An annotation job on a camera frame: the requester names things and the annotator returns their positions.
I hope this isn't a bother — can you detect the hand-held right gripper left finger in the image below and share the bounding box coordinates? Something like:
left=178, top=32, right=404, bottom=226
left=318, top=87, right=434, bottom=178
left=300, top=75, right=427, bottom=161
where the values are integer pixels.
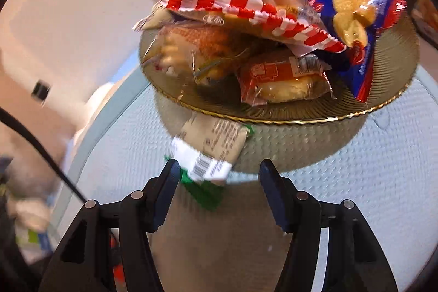
left=39, top=158, right=182, bottom=292

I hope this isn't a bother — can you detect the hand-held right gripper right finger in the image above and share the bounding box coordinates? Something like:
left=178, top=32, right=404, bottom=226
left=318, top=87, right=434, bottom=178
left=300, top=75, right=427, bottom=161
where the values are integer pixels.
left=259, top=158, right=399, bottom=292

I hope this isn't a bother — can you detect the green and white packet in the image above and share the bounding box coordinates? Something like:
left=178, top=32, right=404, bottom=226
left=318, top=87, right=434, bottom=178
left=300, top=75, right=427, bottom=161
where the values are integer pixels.
left=164, top=114, right=255, bottom=210

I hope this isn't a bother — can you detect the clear pastry packet red label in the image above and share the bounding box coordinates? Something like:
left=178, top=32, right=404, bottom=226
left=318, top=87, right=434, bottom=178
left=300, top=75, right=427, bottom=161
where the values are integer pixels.
left=236, top=54, right=334, bottom=106

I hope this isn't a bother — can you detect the clear bread bun packet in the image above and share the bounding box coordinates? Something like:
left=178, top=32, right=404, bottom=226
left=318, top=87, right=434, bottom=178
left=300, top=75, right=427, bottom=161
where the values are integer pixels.
left=142, top=22, right=247, bottom=85

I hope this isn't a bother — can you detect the glass plate gold rim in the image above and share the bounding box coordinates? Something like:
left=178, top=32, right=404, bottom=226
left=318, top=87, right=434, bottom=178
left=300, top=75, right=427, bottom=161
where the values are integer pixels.
left=139, top=0, right=421, bottom=126

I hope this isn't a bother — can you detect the blue cracker packet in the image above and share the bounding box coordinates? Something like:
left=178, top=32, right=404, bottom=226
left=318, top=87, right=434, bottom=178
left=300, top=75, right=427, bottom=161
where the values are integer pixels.
left=296, top=0, right=408, bottom=103

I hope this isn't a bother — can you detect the black cable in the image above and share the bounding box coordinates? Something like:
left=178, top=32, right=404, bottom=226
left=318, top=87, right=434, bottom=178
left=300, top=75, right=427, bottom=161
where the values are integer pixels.
left=0, top=107, right=88, bottom=204

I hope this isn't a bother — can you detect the dark wall socket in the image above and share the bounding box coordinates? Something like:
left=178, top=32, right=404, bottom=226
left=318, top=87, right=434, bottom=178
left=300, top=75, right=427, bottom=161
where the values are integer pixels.
left=31, top=80, right=52, bottom=106

